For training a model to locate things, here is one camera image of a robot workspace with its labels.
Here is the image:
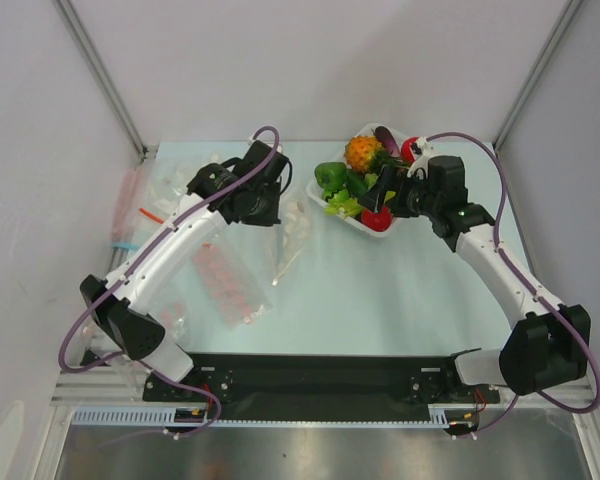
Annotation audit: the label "red toy tomato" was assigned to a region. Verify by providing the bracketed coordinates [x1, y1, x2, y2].
[360, 206, 393, 232]

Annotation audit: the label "clear white-dotted zip bag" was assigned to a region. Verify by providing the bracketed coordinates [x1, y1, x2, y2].
[267, 188, 312, 286]

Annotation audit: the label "green toy grape bunch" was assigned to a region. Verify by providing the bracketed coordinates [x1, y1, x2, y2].
[364, 173, 378, 191]

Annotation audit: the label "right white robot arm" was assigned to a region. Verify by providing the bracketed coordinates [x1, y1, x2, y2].
[360, 155, 591, 401]

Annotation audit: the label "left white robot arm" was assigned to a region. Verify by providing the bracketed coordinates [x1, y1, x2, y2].
[80, 140, 291, 400]

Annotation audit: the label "clear bag red dots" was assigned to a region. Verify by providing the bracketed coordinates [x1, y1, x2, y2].
[192, 237, 272, 328]

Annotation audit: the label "clear bag pink dots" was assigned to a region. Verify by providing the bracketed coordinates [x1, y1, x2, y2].
[154, 300, 187, 343]

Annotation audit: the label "green toy apple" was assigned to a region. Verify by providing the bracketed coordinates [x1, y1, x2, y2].
[384, 191, 396, 203]

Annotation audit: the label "dark green toy cucumber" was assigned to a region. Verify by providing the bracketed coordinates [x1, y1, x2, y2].
[345, 169, 371, 199]

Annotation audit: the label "green toy bell pepper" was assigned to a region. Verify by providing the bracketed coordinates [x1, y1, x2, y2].
[314, 162, 347, 191]

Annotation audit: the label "orange toy pineapple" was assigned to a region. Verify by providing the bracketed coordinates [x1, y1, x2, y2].
[344, 136, 384, 174]

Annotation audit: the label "red toy apple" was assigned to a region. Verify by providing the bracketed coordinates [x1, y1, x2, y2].
[400, 137, 422, 165]

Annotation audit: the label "white perforated plastic basket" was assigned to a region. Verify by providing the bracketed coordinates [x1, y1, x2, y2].
[306, 122, 445, 238]

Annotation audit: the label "purple toy eggplant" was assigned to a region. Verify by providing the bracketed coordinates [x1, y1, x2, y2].
[373, 125, 401, 158]

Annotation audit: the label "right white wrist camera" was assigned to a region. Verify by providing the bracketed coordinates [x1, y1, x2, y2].
[407, 137, 437, 180]

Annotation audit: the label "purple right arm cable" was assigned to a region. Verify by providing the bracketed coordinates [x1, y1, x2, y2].
[424, 131, 600, 441]

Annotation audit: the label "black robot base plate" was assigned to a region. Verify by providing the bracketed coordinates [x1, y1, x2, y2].
[143, 353, 500, 423]

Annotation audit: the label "left aluminium frame post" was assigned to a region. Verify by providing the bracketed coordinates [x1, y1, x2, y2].
[52, 0, 148, 161]

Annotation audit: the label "aluminium frame post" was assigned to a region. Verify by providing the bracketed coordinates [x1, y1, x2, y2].
[493, 0, 587, 153]
[52, 0, 148, 161]

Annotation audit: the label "white slotted cable duct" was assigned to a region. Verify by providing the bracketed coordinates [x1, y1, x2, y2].
[72, 406, 476, 429]

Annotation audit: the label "right aluminium frame post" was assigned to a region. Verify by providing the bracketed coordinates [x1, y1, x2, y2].
[493, 0, 587, 153]

